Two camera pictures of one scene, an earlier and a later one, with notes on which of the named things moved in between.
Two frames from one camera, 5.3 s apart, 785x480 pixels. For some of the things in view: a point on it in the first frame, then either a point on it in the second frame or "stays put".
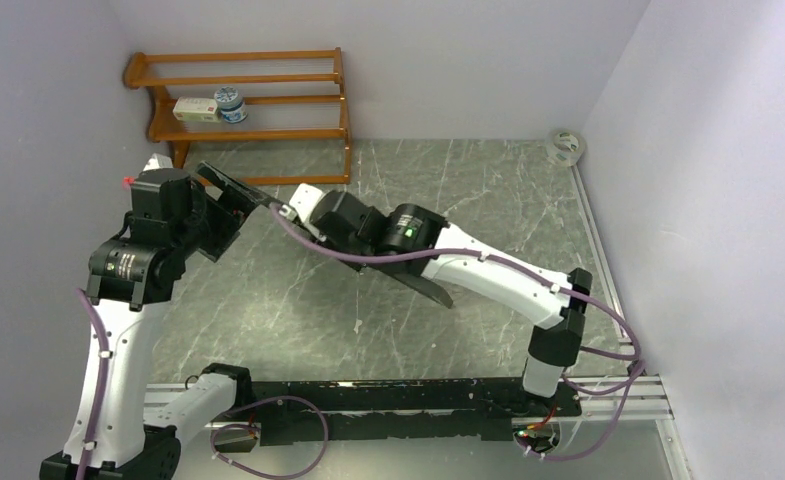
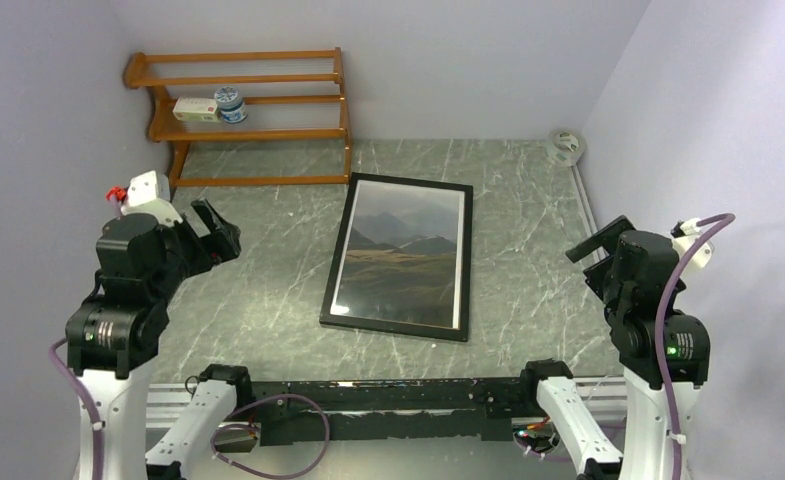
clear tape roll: x=565 y=147 stays put
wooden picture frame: x=252 y=199 -> x=461 y=334
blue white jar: x=231 y=104 stays put
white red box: x=196 y=109 stays put
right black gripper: x=327 y=238 -> x=607 y=237
